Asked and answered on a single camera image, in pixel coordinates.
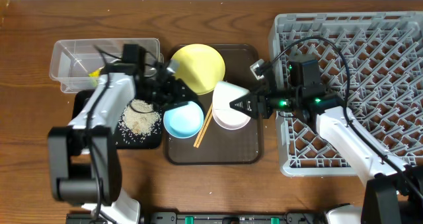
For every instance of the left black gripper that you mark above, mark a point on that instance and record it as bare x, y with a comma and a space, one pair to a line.
174, 88

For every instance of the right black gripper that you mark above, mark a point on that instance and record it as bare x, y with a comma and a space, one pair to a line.
262, 104

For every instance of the light blue bowl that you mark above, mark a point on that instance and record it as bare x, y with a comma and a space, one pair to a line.
184, 122

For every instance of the pale green cup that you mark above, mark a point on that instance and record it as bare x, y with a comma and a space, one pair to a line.
224, 93

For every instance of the rice food waste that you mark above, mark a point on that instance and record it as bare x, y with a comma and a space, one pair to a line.
142, 113

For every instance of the pandan cake wrapper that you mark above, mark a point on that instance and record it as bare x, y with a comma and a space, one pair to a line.
93, 77

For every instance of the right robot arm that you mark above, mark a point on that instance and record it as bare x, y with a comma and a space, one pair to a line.
393, 189

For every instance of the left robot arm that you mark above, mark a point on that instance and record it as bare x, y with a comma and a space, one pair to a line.
83, 159

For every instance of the grey dishwasher rack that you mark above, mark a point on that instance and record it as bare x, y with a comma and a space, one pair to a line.
373, 59

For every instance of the pink white bowl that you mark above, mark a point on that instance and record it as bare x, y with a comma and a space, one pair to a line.
230, 119

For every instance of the wooden chopstick left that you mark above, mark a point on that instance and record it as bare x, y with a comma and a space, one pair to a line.
203, 128

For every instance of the yellow plate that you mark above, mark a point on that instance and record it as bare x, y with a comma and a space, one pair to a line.
201, 67

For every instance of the clear plastic bin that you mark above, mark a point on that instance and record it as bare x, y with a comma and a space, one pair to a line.
73, 60

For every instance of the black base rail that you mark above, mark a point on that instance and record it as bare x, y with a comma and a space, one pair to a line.
207, 218

